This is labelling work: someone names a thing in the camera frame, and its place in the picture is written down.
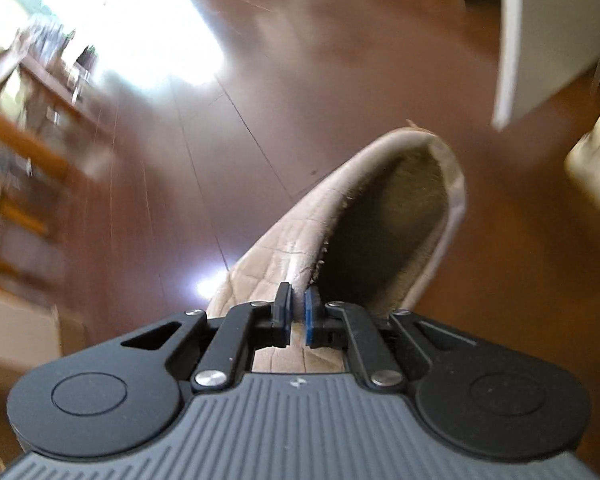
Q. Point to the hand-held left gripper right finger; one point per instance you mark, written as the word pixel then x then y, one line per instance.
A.
pixel 311 317

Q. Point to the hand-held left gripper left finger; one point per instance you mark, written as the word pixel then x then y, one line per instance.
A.
pixel 283 315

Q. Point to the beige quilted slipper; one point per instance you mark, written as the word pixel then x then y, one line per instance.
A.
pixel 280 230

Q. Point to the wooden table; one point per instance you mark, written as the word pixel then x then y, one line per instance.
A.
pixel 30 145

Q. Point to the white mule sneaker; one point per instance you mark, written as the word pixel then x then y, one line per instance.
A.
pixel 597 170

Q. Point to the white cabinet door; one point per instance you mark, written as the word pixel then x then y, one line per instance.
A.
pixel 540 35

